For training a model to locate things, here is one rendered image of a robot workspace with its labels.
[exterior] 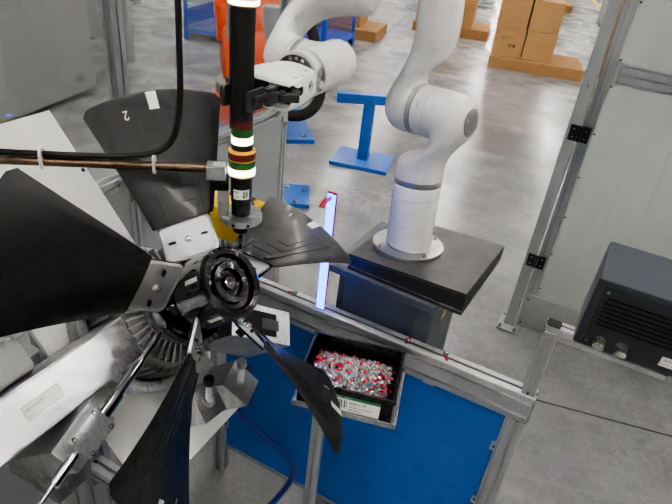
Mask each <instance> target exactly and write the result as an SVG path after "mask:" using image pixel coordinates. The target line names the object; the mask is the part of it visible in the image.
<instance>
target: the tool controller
mask: <svg viewBox="0 0 672 504"><path fill-rule="evenodd" d="M573 340H574V341H576V342H578V343H581V344H584V345H587V346H589V347H592V348H593V349H594V350H597V351H603V352H606V353H608V354H611V355H614V356H615V357H616V358H618V359H625V360H627V361H630V362H633V363H635V364H638V365H641V366H644V367H646V368H649V369H652V370H655V371H657V372H660V373H663V374H665V375H668V376H671V377H672V259H669V258H666V257H662V256H659V255H656V254H652V253H649V252H646V251H643V250H639V249H636V248H633V247H629V246H626V245H623V244H619V243H616V242H611V243H610V244H609V246H608V248H607V250H606V253H605V255H604V257H603V259H602V262H601V264H600V266H599V268H598V271H597V273H596V275H595V278H594V280H593V282H592V284H591V287H590V289H589V291H588V293H587V296H586V298H585V300H584V303H583V305H582V309H581V312H580V315H579V318H578V321H577V325H576V328H575V331H574V335H573Z"/></svg>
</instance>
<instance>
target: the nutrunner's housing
mask: <svg viewBox="0 0 672 504"><path fill-rule="evenodd" d="M252 178H253V177H252ZM252 178H251V179H247V180H238V179H234V178H232V177H231V201H232V203H231V213H232V215H234V216H236V217H247V216H249V215H250V214H251V201H252ZM233 231H234V232H235V233H237V234H245V233H247V232H248V229H235V228H233Z"/></svg>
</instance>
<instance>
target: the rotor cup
mask: <svg viewBox="0 0 672 504"><path fill-rule="evenodd" d="M179 263H183V264H185V266H184V271H183V273H182V275H181V277H180V279H179V281H178V283H177V285H176V287H175V289H174V291H173V293H172V295H171V297H170V299H169V301H168V303H167V305H166V307H165V308H164V309H163V310H162V311H159V312H153V311H151V314H152V316H153V318H154V320H155V322H156V324H157V325H158V326H159V328H160V329H161V330H162V331H163V332H164V333H165V334H167V335H168V336H169V337H171V338H173V339H175V340H177V341H180V342H184V340H188V337H189V333H190V329H191V324H192V320H193V316H194V315H196V318H199V321H200V327H201V333H202V340H204V339H207V338H209V337H210V336H212V335H213V334H214V333H215V332H216V331H217V330H218V329H219V327H220V326H222V325H225V324H227V323H230V322H233V321H236V320H239V319H242V318H244V317H246V316H247V315H249V314H250V313H251V312H252V311H253V310H254V308H255V307H256V305H257V303H258V300H259V295H260V283H259V278H258V275H257V272H256V270H255V268H254V266H253V265H252V263H251V262H250V260H249V259H248V258H247V257H246V256H245V255H244V254H243V253H241V252H240V251H238V250H236V249H234V248H231V247H217V248H213V249H211V250H209V251H207V252H205V253H203V254H201V255H199V256H197V257H195V258H193V259H188V260H185V261H182V262H179ZM196 276H197V281H196V282H193V283H191V284H189V285H187V286H185V281H187V280H189V279H192V278H194V277H196ZM227 276H232V277H234V279H235V280H236V286H235V288H233V289H230V288H228V287H227V286H226V283H225V279H226V277H227ZM219 316H220V317H222V318H223V319H221V320H218V321H215V322H212V323H210V322H208V321H209V320H211V319H214V318H217V317H219Z"/></svg>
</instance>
